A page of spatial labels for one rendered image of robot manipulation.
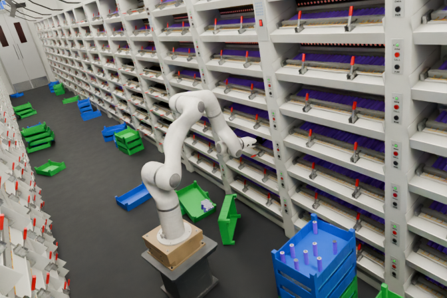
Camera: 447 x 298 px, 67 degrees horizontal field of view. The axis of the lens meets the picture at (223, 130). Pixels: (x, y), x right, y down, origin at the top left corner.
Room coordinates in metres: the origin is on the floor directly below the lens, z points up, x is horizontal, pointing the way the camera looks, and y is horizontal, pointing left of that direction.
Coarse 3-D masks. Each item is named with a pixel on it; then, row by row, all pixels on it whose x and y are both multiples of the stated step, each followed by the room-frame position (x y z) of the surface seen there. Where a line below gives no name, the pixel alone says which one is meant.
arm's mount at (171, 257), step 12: (156, 228) 1.58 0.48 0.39; (192, 228) 1.53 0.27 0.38; (144, 240) 1.52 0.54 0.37; (156, 240) 1.48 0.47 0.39; (192, 240) 1.46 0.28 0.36; (156, 252) 1.43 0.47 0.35; (168, 252) 1.37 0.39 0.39; (180, 252) 1.40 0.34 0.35; (192, 252) 1.45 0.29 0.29; (168, 264) 1.38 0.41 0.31; (180, 264) 1.39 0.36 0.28
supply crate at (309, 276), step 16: (320, 224) 1.21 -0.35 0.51; (304, 240) 1.16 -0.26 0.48; (320, 240) 1.14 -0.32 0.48; (352, 240) 1.07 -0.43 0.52; (272, 256) 1.05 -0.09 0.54; (288, 256) 1.09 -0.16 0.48; (320, 256) 1.06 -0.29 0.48; (336, 256) 0.99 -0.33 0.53; (288, 272) 0.99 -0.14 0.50; (304, 272) 0.99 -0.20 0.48; (320, 272) 0.98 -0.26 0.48
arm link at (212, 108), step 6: (198, 90) 1.79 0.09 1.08; (204, 90) 1.79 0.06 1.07; (174, 96) 1.73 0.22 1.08; (198, 96) 1.76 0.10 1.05; (204, 96) 1.76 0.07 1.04; (210, 96) 1.77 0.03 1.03; (174, 102) 1.70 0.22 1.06; (204, 102) 1.76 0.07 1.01; (210, 102) 1.77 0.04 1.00; (216, 102) 1.80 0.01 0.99; (174, 108) 1.70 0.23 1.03; (210, 108) 1.78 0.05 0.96; (216, 108) 1.79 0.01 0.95; (210, 114) 1.79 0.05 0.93; (216, 114) 1.79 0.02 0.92
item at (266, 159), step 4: (232, 128) 2.36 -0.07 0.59; (220, 140) 2.30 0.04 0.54; (260, 144) 2.03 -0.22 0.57; (244, 148) 2.07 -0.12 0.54; (248, 148) 2.05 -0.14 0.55; (244, 152) 2.05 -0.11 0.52; (248, 152) 2.01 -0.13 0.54; (252, 152) 1.99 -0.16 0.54; (256, 152) 1.97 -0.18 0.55; (248, 156) 2.03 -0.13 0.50; (256, 156) 1.93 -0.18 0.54; (264, 156) 1.90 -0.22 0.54; (268, 156) 1.88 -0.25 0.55; (272, 156) 1.86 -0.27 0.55; (260, 160) 1.91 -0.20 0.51; (264, 160) 1.87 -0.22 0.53; (268, 160) 1.84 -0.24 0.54; (272, 160) 1.83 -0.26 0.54; (268, 164) 1.85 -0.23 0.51; (272, 164) 1.80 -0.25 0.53
